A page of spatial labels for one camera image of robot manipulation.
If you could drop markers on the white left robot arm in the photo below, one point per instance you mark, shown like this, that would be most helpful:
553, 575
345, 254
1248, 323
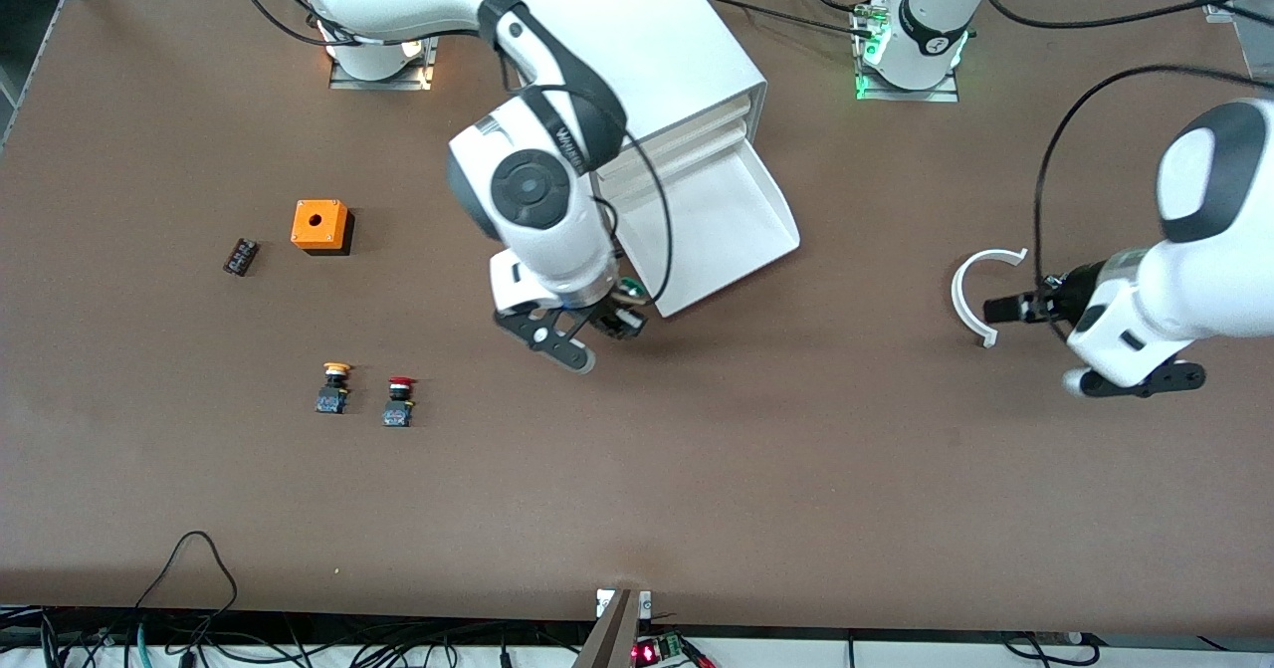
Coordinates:
1214, 280

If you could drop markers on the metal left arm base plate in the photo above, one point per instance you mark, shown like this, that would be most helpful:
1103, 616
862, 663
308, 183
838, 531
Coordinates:
866, 91

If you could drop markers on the red mushroom push button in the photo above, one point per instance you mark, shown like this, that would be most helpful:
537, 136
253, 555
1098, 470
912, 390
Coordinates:
398, 411

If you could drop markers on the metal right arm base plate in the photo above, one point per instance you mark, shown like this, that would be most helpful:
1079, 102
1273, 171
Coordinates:
343, 81

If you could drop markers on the white drawer cabinet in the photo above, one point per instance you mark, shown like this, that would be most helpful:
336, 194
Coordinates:
677, 41

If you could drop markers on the circuit board with red light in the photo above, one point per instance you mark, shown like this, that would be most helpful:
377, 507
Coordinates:
657, 650

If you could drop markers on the white mounting bracket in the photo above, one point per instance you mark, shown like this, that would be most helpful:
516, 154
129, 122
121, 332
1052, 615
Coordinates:
647, 603

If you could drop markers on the white curved plastic piece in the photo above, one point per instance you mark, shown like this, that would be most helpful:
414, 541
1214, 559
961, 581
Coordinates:
958, 300

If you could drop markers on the aluminium frame profile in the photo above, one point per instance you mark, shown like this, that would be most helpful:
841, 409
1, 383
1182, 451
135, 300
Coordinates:
1219, 3

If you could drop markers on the orange button enclosure box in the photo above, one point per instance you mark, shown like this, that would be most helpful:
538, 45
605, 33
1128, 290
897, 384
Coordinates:
333, 225

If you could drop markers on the yellow mushroom push button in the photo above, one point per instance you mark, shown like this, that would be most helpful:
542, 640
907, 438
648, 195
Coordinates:
333, 394

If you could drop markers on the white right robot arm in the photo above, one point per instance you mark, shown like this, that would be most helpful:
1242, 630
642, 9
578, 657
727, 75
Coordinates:
537, 240

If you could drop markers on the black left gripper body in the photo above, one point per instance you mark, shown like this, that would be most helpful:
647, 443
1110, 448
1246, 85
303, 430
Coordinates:
1073, 290

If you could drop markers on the dark cylindrical capacitor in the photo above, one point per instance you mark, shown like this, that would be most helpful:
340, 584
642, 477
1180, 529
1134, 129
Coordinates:
242, 257

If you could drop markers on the grey metal camera post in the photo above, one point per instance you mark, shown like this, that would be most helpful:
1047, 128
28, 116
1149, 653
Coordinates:
612, 638

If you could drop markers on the green mushroom push button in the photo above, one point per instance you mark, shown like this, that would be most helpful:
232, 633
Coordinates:
630, 288

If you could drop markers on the white plastic drawer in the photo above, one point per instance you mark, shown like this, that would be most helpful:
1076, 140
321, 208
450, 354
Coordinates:
717, 220
697, 147
697, 125

